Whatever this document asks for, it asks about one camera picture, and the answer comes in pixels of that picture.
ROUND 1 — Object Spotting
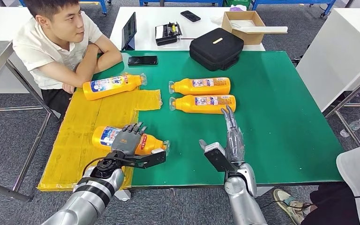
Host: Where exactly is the green top table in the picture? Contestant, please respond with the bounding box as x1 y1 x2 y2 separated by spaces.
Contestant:
91 50 345 188

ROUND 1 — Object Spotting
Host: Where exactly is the yellow taped cardboard mat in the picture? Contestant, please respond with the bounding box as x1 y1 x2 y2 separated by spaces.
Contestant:
37 74 163 192

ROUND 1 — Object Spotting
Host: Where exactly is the black tablet on stand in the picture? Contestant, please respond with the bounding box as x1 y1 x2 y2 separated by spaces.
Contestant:
121 12 137 51

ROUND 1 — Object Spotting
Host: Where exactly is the black zippered carrying case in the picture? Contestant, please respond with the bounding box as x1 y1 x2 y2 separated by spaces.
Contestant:
189 27 245 72

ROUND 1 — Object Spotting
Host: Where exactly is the white table with steel legs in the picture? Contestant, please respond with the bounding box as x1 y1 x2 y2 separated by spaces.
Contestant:
295 7 360 148

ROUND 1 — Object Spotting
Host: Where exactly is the person's right hand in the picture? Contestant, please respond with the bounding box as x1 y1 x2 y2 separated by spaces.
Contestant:
85 43 103 56

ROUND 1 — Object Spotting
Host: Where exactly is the person's left hand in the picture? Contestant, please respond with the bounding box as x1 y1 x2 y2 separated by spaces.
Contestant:
62 82 77 95

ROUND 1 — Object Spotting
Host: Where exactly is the white packing material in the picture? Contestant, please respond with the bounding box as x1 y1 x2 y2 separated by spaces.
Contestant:
230 19 256 29

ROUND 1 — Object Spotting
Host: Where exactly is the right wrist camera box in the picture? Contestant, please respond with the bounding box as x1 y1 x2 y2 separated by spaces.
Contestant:
203 142 237 173

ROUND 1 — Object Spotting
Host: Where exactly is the open cardboard box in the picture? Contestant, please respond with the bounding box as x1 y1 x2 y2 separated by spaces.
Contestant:
221 11 266 45

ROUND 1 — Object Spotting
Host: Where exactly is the black and white label printer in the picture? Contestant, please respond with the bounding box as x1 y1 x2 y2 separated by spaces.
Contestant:
155 22 183 46

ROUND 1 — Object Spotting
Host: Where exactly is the orange detergent bottle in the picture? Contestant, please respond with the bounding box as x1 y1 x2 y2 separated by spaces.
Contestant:
168 77 231 96
82 73 148 101
91 125 170 156
169 94 237 115

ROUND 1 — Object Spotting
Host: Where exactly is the clear plastic water bottle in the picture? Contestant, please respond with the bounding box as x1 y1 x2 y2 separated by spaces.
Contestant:
340 117 360 138

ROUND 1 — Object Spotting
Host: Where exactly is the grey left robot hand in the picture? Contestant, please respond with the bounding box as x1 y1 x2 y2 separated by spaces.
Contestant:
111 122 148 157

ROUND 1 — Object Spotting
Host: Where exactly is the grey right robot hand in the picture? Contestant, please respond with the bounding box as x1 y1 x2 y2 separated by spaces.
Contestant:
198 105 246 164

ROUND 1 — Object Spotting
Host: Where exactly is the black smartphone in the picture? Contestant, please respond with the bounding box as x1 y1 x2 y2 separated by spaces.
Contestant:
127 55 158 67
180 10 202 23

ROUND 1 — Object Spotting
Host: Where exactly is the green plastic crate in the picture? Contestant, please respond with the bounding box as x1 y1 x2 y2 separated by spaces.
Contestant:
223 0 252 8

